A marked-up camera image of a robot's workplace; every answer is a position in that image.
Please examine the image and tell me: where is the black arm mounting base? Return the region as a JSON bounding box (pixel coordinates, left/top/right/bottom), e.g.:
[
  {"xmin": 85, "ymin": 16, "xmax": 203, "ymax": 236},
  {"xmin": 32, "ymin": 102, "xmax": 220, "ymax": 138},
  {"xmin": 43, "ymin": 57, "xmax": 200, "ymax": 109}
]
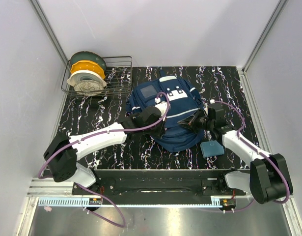
[{"xmin": 89, "ymin": 170, "xmax": 245, "ymax": 207}]

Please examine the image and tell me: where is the grey patterned plate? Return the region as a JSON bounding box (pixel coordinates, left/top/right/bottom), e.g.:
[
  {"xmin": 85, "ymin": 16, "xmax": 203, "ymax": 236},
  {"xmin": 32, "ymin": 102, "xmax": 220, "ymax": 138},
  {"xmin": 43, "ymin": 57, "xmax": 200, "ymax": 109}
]
[{"xmin": 74, "ymin": 80, "xmax": 104, "ymax": 96}]

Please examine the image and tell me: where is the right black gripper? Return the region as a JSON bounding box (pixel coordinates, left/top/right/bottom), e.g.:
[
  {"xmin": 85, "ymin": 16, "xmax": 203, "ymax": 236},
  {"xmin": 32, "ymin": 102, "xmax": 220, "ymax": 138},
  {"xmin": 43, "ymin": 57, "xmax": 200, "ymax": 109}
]
[{"xmin": 178, "ymin": 108, "xmax": 214, "ymax": 134}]

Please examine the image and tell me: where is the white plate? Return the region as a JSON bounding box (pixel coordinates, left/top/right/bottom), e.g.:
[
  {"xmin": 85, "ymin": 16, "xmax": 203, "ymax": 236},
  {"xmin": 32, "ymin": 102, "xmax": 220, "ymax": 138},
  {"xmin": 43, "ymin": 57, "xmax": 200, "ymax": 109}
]
[{"xmin": 67, "ymin": 70, "xmax": 107, "ymax": 87}]

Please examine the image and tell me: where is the dark green plate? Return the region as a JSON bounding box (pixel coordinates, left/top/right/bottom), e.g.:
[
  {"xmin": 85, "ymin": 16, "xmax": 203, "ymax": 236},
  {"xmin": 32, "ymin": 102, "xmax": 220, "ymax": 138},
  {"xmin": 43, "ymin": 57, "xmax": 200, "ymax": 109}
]
[{"xmin": 70, "ymin": 51, "xmax": 107, "ymax": 72}]

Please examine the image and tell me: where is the yellow plate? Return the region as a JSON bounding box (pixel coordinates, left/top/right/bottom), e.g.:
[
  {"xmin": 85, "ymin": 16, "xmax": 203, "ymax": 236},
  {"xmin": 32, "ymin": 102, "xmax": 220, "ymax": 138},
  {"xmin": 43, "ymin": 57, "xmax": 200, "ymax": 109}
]
[{"xmin": 70, "ymin": 60, "xmax": 106, "ymax": 79}]

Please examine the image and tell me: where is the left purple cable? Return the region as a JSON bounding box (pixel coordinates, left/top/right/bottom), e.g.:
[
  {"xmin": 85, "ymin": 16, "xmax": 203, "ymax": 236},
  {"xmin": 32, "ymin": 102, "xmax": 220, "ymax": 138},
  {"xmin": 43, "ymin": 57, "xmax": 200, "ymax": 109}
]
[{"xmin": 37, "ymin": 92, "xmax": 171, "ymax": 228}]

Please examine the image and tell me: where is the small blue wallet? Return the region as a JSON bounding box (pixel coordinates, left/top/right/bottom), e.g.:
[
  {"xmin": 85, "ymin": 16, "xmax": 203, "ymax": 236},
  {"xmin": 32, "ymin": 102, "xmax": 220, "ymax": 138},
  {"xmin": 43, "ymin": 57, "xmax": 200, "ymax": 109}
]
[{"xmin": 200, "ymin": 141, "xmax": 225, "ymax": 158}]

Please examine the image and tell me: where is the aluminium front rail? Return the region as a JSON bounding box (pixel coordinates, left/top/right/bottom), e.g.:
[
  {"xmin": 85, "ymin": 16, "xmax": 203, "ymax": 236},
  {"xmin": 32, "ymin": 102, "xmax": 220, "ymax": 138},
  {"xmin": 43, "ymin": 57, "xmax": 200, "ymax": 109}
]
[{"xmin": 28, "ymin": 177, "xmax": 250, "ymax": 197}]

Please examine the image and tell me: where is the navy blue student backpack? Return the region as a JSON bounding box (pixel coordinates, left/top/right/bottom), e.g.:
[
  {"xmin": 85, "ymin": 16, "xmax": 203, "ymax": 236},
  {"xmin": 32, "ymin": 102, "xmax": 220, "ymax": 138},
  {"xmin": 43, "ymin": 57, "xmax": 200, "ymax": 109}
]
[{"xmin": 126, "ymin": 69, "xmax": 204, "ymax": 152}]

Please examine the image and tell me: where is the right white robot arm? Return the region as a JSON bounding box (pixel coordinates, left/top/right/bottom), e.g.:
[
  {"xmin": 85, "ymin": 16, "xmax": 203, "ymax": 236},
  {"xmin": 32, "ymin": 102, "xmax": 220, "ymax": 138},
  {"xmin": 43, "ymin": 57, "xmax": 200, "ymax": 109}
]
[{"xmin": 178, "ymin": 101, "xmax": 293, "ymax": 204}]

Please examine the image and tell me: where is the black wire dish rack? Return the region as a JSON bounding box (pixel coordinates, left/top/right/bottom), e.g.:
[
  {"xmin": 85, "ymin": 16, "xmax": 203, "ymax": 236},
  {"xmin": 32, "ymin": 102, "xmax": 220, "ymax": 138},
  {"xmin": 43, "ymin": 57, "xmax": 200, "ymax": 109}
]
[{"xmin": 61, "ymin": 56, "xmax": 133, "ymax": 97}]

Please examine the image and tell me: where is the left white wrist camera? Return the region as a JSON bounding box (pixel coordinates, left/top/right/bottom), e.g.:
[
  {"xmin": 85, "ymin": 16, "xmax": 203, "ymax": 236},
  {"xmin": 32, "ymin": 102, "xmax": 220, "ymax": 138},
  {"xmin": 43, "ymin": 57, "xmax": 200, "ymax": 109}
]
[{"xmin": 154, "ymin": 98, "xmax": 170, "ymax": 117}]

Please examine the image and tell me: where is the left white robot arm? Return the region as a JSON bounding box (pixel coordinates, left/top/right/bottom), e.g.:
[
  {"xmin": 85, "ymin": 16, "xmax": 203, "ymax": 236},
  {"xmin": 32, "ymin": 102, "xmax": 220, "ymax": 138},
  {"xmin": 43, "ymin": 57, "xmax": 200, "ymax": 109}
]
[{"xmin": 38, "ymin": 102, "xmax": 169, "ymax": 195}]

